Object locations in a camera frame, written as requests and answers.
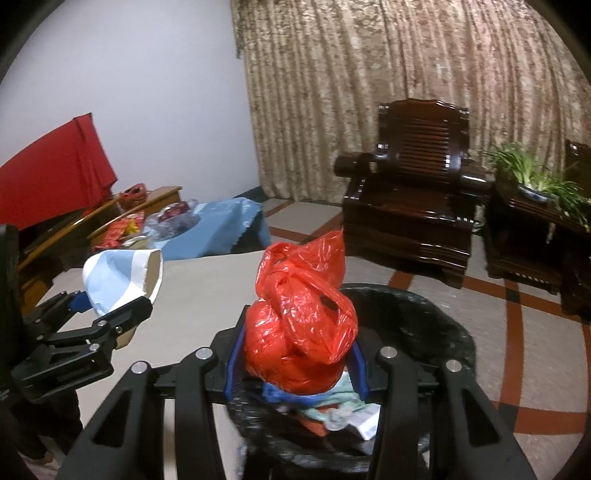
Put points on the red cloth cover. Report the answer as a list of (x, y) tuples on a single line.
[(63, 171)]

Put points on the glass fruit bowl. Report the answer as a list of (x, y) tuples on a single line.
[(172, 220)]

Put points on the red basket on cabinet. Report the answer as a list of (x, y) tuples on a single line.
[(132, 197)]

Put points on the blue tablecloth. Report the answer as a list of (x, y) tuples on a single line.
[(228, 226)]

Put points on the beige table cover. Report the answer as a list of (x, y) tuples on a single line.
[(197, 298)]

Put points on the dark wooden side table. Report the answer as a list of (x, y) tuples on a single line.
[(532, 243)]

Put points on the red plastic bag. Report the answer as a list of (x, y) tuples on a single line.
[(301, 327)]

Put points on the white cardboard box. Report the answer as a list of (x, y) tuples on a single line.
[(365, 421)]

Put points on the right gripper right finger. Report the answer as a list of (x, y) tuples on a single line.
[(469, 438)]

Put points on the dark wooden armchair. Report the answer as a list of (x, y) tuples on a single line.
[(411, 202)]

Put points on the black trash bin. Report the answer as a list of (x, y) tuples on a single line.
[(278, 446)]

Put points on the red snack packages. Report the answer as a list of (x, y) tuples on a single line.
[(120, 230)]

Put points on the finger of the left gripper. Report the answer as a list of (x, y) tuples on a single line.
[(76, 302), (106, 322)]

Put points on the blue plastic bag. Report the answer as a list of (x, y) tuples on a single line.
[(286, 396)]

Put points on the patterned beige curtain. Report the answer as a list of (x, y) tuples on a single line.
[(316, 72)]

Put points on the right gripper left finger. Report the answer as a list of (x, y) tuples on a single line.
[(124, 437)]

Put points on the green potted plant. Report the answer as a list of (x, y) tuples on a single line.
[(517, 172)]

